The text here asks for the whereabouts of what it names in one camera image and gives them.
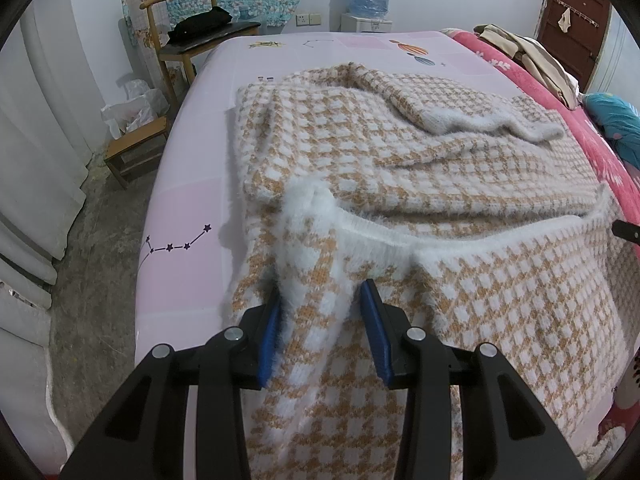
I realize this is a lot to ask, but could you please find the black bag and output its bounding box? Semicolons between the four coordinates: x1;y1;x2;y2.
167;6;232;43

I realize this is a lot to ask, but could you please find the beige clothes pile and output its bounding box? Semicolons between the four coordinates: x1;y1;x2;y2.
472;24;581;110

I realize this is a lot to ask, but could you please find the beige white houndstooth coat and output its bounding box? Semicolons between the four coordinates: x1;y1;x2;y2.
220;61;631;480

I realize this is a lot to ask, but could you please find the small wooden stool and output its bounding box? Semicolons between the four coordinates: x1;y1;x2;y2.
104;116;168;190

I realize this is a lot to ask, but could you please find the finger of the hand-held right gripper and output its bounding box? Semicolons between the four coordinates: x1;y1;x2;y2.
612;219;640;243

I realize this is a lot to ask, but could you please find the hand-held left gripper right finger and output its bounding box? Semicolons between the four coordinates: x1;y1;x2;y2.
360;279;586;480

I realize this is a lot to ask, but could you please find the pink red printed blanket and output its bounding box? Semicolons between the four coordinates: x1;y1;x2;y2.
445;27;640;461

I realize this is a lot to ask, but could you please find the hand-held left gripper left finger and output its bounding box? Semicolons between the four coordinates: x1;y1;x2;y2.
60;292;282;480

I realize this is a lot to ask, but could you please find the lavender printed bed sheet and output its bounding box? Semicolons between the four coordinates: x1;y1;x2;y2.
134;30;528;480

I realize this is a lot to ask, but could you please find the wooden chair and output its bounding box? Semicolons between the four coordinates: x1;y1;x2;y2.
139;0;262;106

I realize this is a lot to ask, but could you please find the white cord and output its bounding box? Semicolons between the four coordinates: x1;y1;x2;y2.
44;350;76;456

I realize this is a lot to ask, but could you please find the white plastic bag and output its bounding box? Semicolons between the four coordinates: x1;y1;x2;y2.
101;79;170;138

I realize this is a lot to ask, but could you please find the white water dispenser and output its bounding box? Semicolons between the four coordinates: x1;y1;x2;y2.
341;12;393;33

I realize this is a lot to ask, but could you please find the white curtain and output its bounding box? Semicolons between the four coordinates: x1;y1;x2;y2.
0;0;96;351

